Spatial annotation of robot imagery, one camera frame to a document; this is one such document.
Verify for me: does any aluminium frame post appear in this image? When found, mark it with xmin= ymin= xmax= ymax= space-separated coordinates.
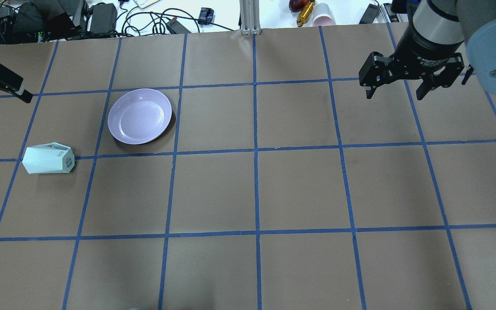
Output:
xmin=239 ymin=0 xmax=261 ymax=35

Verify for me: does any black power adapter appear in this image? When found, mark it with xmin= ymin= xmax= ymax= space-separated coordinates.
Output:
xmin=359 ymin=4 xmax=380 ymax=24

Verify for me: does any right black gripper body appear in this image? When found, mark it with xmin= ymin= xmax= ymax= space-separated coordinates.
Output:
xmin=358 ymin=30 xmax=465 ymax=88

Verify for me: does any mint green faceted cup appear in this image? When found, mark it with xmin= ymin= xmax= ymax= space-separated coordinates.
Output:
xmin=22 ymin=143 xmax=75 ymax=174

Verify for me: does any black equipment pile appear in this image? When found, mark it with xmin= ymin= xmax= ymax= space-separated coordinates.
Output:
xmin=0 ymin=0 xmax=119 ymax=45

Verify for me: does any lilac plate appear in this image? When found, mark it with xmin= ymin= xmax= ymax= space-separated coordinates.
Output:
xmin=107 ymin=88 xmax=173 ymax=145

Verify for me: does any small blue black device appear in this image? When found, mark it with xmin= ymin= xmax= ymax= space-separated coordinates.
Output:
xmin=197 ymin=7 xmax=214 ymax=26

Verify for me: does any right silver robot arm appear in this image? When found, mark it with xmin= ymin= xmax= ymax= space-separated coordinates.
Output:
xmin=359 ymin=0 xmax=496 ymax=100

